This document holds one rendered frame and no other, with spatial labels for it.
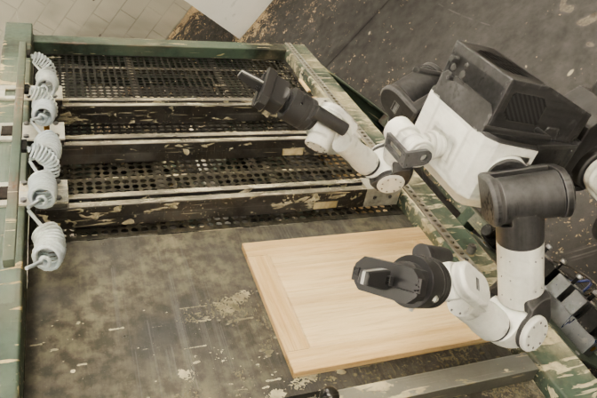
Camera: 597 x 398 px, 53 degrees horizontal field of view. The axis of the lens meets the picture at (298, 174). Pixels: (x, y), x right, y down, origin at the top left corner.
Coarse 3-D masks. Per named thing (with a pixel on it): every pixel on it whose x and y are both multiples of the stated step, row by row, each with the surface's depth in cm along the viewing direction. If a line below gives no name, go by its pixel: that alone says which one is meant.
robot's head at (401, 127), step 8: (392, 120) 127; (400, 120) 127; (408, 120) 127; (392, 128) 126; (400, 128) 125; (408, 128) 125; (416, 128) 125; (384, 136) 129; (400, 136) 124; (408, 136) 123; (416, 136) 123; (424, 136) 126; (432, 136) 126; (392, 144) 126; (408, 144) 122; (400, 152) 128
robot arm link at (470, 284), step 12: (456, 264) 105; (468, 264) 105; (456, 276) 103; (468, 276) 104; (480, 276) 108; (456, 288) 103; (468, 288) 102; (480, 288) 106; (456, 300) 113; (468, 300) 105; (480, 300) 105; (456, 312) 112; (468, 312) 110; (480, 312) 108
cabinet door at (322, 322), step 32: (256, 256) 158; (288, 256) 160; (320, 256) 163; (352, 256) 165; (384, 256) 167; (288, 288) 150; (320, 288) 152; (352, 288) 154; (288, 320) 140; (320, 320) 143; (352, 320) 144; (384, 320) 146; (416, 320) 148; (448, 320) 150; (288, 352) 132; (320, 352) 134; (352, 352) 136; (384, 352) 137; (416, 352) 140
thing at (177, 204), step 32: (64, 192) 152; (128, 192) 163; (160, 192) 165; (192, 192) 168; (224, 192) 172; (256, 192) 173; (288, 192) 176; (320, 192) 179; (352, 192) 184; (64, 224) 155; (96, 224) 159; (128, 224) 162
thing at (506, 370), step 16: (448, 368) 134; (464, 368) 134; (480, 368) 135; (496, 368) 136; (512, 368) 137; (528, 368) 138; (368, 384) 126; (384, 384) 127; (400, 384) 128; (416, 384) 128; (432, 384) 129; (448, 384) 130; (464, 384) 130; (480, 384) 133; (496, 384) 135; (512, 384) 138
